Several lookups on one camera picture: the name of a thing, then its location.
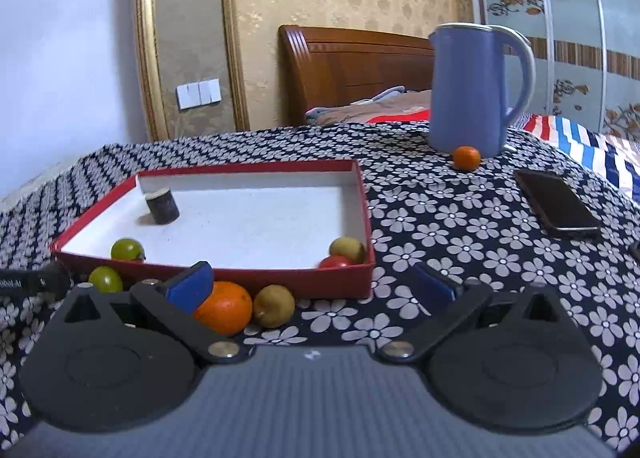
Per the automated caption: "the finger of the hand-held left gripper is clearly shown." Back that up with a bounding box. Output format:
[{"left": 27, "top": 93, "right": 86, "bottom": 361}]
[{"left": 27, "top": 263, "right": 73, "bottom": 296}]

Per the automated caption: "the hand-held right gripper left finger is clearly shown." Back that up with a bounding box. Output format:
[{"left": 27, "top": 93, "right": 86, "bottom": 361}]
[{"left": 40, "top": 261, "right": 247, "bottom": 365}]

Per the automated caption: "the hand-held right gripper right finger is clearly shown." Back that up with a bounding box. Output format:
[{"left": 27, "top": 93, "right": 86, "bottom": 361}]
[{"left": 380, "top": 263, "right": 583, "bottom": 364}]

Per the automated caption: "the large orange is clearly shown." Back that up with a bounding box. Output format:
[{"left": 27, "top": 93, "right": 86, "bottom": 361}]
[{"left": 194, "top": 281, "right": 253, "bottom": 337}]

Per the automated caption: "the green tomato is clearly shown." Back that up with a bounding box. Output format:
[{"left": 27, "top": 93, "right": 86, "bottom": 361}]
[
  {"left": 110, "top": 238, "right": 146, "bottom": 263},
  {"left": 88, "top": 266, "right": 124, "bottom": 294}
]

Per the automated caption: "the dark sugarcane piece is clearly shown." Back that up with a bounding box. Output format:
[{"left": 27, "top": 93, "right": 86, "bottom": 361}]
[{"left": 145, "top": 190, "right": 180, "bottom": 225}]

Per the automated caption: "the yellow-brown jujube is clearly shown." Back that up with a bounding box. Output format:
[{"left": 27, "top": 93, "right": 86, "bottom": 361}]
[
  {"left": 253, "top": 284, "right": 296, "bottom": 329},
  {"left": 329, "top": 237, "right": 367, "bottom": 265}
]

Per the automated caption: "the red cardboard box tray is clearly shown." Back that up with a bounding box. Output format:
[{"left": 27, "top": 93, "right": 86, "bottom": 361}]
[{"left": 50, "top": 159, "right": 377, "bottom": 300}]

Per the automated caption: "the floral black tablecloth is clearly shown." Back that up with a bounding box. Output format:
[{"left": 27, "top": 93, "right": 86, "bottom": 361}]
[{"left": 0, "top": 120, "right": 640, "bottom": 458}]

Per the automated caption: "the small orange kumquat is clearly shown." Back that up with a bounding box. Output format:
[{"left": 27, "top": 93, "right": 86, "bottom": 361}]
[{"left": 452, "top": 145, "right": 482, "bottom": 171}]

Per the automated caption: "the black smartphone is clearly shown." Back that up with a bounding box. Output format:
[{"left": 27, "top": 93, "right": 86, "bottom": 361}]
[{"left": 514, "top": 169, "right": 603, "bottom": 239}]

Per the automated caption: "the red cloth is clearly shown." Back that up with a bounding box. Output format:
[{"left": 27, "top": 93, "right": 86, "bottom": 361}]
[{"left": 367, "top": 108, "right": 431, "bottom": 124}]

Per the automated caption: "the tan blanket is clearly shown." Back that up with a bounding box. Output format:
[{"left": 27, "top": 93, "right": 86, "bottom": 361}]
[{"left": 320, "top": 90, "right": 432, "bottom": 126}]

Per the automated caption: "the blue kettle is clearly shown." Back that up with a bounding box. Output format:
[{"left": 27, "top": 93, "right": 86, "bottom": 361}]
[{"left": 427, "top": 23, "right": 537, "bottom": 159}]

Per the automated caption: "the grey-blue cloth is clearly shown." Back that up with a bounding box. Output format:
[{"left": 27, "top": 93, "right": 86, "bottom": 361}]
[{"left": 305, "top": 85, "right": 407, "bottom": 121}]

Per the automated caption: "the striped blanket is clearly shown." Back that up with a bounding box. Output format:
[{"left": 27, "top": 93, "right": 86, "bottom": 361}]
[{"left": 520, "top": 113, "right": 640, "bottom": 201}]

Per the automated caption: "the wooden bed headboard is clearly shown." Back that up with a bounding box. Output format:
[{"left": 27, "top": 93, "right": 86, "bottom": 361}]
[{"left": 278, "top": 24, "right": 436, "bottom": 126}]

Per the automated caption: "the wardrobe with floral doors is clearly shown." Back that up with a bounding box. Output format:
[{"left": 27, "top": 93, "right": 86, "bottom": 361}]
[{"left": 470, "top": 0, "right": 640, "bottom": 141}]

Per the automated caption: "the white wall light switch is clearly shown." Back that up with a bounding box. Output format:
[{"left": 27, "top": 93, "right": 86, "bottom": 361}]
[{"left": 176, "top": 78, "right": 222, "bottom": 111}]

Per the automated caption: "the gold framed wall panel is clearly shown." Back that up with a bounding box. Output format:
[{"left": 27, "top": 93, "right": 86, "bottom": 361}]
[{"left": 132, "top": 0, "right": 251, "bottom": 141}]

